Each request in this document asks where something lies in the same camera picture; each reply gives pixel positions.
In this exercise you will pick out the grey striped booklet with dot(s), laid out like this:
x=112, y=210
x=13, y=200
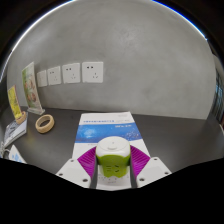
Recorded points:
x=13, y=130

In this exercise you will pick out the beige tape roll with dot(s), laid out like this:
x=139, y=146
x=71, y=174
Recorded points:
x=40, y=126

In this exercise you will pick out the white and blue book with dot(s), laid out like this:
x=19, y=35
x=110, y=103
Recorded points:
x=106, y=128

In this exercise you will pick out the dark framed glass window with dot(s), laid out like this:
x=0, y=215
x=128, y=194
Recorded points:
x=219, y=93

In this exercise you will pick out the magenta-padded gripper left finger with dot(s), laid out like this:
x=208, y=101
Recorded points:
x=75, y=173

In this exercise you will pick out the small sign in wooden base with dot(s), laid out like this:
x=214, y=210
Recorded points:
x=14, y=103

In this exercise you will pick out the blank white wall plate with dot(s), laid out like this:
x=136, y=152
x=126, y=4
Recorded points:
x=42, y=78

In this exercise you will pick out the tall acrylic menu sign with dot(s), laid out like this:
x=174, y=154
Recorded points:
x=31, y=88

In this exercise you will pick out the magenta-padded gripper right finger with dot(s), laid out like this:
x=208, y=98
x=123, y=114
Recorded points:
x=151, y=171

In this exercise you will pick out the white ceiling light strip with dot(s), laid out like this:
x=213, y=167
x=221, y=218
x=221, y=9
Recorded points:
x=35, y=22

